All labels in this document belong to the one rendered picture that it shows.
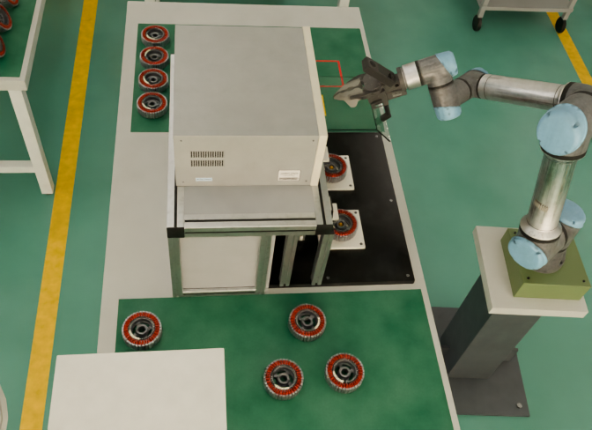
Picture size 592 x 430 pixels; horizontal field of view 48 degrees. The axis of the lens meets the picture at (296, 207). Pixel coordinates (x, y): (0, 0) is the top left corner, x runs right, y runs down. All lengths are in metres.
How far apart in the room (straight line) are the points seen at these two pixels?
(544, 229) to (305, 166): 0.70
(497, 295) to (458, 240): 1.06
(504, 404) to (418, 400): 0.97
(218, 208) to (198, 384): 0.53
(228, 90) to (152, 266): 0.64
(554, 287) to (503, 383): 0.81
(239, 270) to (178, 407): 0.64
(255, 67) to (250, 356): 0.82
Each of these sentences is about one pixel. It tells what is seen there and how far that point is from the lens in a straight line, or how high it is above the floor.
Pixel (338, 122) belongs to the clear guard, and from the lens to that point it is 2.10.
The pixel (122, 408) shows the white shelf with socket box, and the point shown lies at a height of 1.20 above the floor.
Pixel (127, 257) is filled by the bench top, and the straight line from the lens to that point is 2.15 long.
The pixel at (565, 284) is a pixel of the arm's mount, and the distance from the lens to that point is 2.26.
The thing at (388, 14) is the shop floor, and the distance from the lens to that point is 4.40.
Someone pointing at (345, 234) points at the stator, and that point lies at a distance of 2.14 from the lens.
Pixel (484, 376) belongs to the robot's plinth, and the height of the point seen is 0.04.
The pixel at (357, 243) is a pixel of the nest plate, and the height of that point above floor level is 0.78.
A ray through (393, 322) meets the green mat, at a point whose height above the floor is 0.75.
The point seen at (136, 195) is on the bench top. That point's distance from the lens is 2.29.
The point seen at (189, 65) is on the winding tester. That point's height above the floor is 1.32.
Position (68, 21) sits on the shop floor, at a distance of 4.19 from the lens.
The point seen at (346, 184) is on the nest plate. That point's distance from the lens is 2.31.
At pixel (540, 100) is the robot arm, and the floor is 1.34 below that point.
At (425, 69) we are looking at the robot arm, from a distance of 1.98.
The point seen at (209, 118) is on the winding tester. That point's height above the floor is 1.32.
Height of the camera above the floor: 2.55
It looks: 53 degrees down
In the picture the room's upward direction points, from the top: 10 degrees clockwise
